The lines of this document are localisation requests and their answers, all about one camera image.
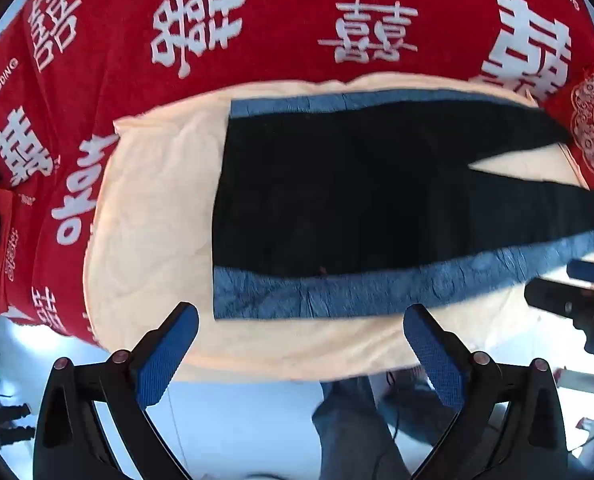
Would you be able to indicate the black pants with grey stripes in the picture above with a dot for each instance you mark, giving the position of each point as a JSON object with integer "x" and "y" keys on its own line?
{"x": 337, "y": 195}

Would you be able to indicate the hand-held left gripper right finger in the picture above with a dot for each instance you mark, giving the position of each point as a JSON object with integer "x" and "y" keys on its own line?
{"x": 434, "y": 355}

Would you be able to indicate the person's blue jeans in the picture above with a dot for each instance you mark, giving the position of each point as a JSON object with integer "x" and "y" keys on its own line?
{"x": 347, "y": 425}

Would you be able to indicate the dark object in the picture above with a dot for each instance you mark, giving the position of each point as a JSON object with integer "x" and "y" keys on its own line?
{"x": 7, "y": 422}

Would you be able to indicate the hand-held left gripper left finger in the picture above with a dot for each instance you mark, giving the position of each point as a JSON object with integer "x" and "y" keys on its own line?
{"x": 169, "y": 355}

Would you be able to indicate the red printed blanket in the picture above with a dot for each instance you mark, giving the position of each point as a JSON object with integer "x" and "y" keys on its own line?
{"x": 287, "y": 20}

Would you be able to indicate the cream blanket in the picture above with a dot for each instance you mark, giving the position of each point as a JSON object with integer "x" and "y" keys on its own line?
{"x": 157, "y": 240}

